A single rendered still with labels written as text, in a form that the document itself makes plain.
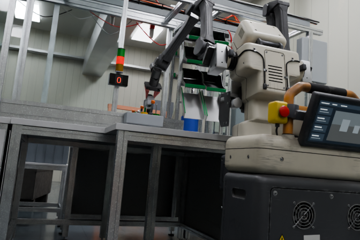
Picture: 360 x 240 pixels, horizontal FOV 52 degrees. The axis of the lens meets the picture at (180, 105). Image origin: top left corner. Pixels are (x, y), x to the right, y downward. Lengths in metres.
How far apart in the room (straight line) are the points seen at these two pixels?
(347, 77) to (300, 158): 4.47
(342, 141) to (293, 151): 0.18
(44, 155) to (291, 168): 3.16
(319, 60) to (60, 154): 2.74
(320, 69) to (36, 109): 2.64
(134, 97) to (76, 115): 9.75
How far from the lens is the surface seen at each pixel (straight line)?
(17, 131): 1.96
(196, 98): 2.47
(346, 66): 5.72
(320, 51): 3.81
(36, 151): 4.03
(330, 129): 1.26
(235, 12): 3.37
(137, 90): 11.81
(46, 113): 2.03
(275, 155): 1.17
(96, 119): 2.04
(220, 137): 1.81
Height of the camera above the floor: 0.69
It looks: 9 degrees up
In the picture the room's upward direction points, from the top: 5 degrees clockwise
